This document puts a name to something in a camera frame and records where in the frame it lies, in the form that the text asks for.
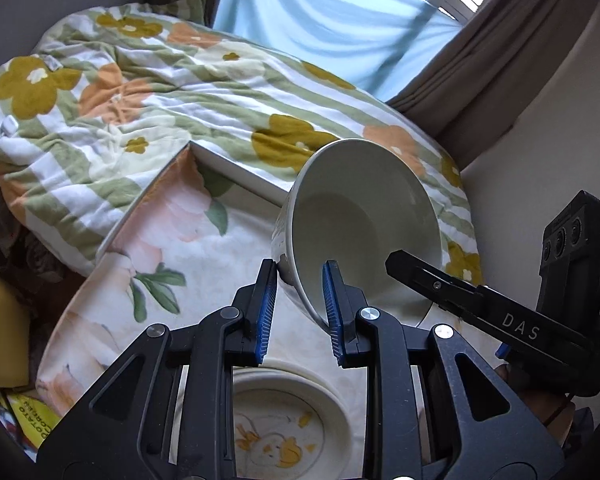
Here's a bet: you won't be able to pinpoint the cream ceramic bowl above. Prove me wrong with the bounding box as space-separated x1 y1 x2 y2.
271 139 442 328

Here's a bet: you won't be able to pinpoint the person's right hand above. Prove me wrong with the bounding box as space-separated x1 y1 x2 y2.
495 364 576 445

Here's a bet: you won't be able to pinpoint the white embossed tablecloth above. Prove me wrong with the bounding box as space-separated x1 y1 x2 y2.
258 278 506 480

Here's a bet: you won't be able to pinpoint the floral peach tablecloth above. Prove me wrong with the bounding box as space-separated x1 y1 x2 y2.
36 146 279 415

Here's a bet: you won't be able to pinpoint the small duck print plate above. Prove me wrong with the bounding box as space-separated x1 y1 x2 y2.
233 368 352 479

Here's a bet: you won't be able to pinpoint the yellow book on floor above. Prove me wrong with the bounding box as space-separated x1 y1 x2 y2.
6 393 60 462

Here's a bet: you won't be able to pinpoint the brown left curtain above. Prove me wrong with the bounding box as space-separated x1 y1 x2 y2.
388 0 598 168

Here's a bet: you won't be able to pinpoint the striped floral duvet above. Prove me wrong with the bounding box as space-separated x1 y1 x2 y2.
0 0 482 284

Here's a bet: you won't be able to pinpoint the light blue window cloth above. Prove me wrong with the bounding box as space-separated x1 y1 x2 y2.
213 0 462 101

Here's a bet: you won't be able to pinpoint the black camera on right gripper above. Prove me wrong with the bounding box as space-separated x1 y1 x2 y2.
536 191 600 342

